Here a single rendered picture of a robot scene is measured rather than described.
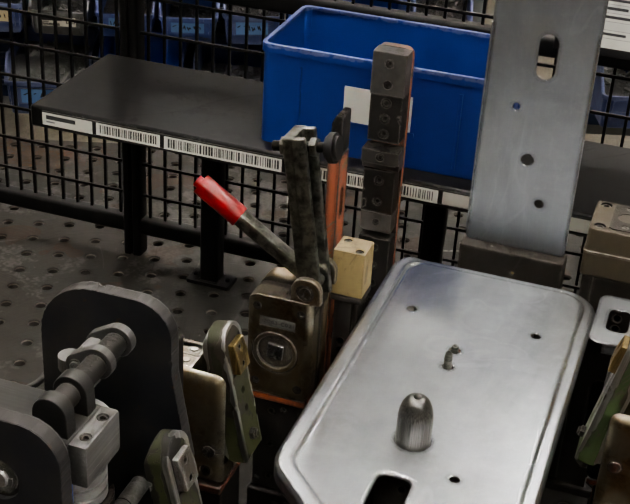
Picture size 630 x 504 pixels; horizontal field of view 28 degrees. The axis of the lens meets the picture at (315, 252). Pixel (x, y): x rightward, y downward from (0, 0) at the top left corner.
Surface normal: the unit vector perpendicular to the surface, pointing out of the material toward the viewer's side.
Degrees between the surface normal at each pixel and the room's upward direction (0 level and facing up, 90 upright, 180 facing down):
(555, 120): 90
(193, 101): 0
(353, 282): 90
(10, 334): 0
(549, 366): 0
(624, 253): 88
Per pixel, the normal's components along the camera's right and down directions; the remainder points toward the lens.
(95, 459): 0.94, 0.21
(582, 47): -0.33, 0.44
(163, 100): 0.05, -0.87
